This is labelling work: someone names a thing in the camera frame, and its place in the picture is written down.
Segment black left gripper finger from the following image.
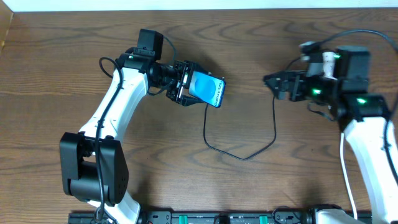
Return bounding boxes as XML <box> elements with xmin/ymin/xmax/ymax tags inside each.
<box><xmin>186</xmin><ymin>60</ymin><xmax>210</xmax><ymax>75</ymax></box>
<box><xmin>180</xmin><ymin>95</ymin><xmax>204</xmax><ymax>106</ymax></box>

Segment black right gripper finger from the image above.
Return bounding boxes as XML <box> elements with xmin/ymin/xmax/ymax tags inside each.
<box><xmin>263</xmin><ymin>70</ymin><xmax>291</xmax><ymax>83</ymax></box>
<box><xmin>265</xmin><ymin>81</ymin><xmax>287</xmax><ymax>100</ymax></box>

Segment blue smartphone lit screen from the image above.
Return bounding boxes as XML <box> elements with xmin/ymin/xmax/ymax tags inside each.
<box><xmin>188</xmin><ymin>71</ymin><xmax>226</xmax><ymax>108</ymax></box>

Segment black charger cable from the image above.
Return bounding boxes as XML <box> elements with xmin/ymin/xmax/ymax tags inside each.
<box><xmin>203</xmin><ymin>96</ymin><xmax>277</xmax><ymax>161</ymax></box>

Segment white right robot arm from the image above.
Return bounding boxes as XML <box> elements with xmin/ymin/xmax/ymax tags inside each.
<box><xmin>263</xmin><ymin>43</ymin><xmax>397</xmax><ymax>223</ymax></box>

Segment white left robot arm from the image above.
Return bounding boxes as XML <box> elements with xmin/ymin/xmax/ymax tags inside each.
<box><xmin>60</xmin><ymin>52</ymin><xmax>225</xmax><ymax>223</ymax></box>

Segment white power cord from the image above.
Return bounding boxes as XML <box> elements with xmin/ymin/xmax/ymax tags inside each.
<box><xmin>339</xmin><ymin>132</ymin><xmax>358</xmax><ymax>212</ymax></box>

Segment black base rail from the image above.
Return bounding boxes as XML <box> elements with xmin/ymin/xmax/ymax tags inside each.
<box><xmin>67</xmin><ymin>210</ymin><xmax>374</xmax><ymax>224</ymax></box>

